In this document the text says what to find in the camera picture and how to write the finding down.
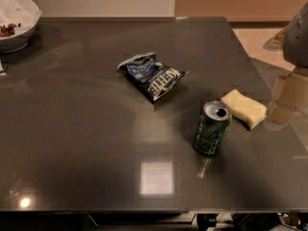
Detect yellow sponge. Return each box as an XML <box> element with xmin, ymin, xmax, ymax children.
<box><xmin>220</xmin><ymin>90</ymin><xmax>267</xmax><ymax>129</ymax></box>

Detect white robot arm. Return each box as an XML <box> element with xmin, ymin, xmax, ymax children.
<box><xmin>268</xmin><ymin>3</ymin><xmax>308</xmax><ymax>125</ymax></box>

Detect green soda can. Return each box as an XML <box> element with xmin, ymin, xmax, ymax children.
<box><xmin>192</xmin><ymin>100</ymin><xmax>232</xmax><ymax>156</ymax></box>

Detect blue Kettle chip bag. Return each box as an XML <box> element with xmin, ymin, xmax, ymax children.
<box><xmin>117</xmin><ymin>52</ymin><xmax>187</xmax><ymax>103</ymax></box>

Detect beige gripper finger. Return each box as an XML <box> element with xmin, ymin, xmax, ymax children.
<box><xmin>268</xmin><ymin>67</ymin><xmax>308</xmax><ymax>125</ymax></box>

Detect white bowl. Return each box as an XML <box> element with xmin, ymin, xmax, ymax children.
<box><xmin>0</xmin><ymin>0</ymin><xmax>41</xmax><ymax>53</ymax></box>

